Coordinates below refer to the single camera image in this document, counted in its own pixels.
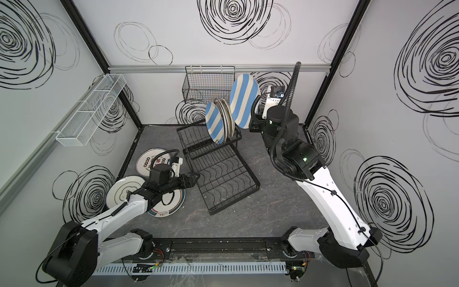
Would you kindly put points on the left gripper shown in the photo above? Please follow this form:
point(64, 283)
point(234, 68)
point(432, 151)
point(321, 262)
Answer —
point(189, 176)

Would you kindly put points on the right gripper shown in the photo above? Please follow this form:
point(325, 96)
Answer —
point(254, 126)

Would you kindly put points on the red green rimmed plate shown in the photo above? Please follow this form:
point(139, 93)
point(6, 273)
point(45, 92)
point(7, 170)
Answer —
point(169, 204)

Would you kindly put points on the black wire dish rack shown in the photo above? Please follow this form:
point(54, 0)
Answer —
point(225, 177)

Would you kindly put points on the blue striped plate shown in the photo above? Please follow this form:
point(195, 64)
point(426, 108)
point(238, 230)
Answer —
point(244, 91)
point(214, 123)

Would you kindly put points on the cream floral plate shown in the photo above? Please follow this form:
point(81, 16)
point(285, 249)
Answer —
point(230, 119)

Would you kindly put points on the orange sunburst plate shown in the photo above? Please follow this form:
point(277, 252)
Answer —
point(228, 118)
point(219, 105)

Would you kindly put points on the white plate black outline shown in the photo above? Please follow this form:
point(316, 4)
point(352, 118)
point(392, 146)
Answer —
point(118, 192)

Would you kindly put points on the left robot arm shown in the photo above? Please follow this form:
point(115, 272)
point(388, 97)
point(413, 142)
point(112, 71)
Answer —
point(82, 248)

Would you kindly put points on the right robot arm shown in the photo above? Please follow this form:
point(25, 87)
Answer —
point(346, 239)

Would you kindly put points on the white plate red characters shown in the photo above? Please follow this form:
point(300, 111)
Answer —
point(144, 162)

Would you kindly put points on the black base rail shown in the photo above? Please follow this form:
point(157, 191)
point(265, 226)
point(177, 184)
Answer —
point(272, 248)

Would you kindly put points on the black wire wall basket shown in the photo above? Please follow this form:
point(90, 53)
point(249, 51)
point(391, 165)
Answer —
point(208, 82)

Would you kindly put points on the white mesh wall shelf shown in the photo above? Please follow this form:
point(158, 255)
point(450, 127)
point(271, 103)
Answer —
point(100, 110)

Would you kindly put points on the white slotted cable duct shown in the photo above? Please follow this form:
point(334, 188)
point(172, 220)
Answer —
point(231, 268)

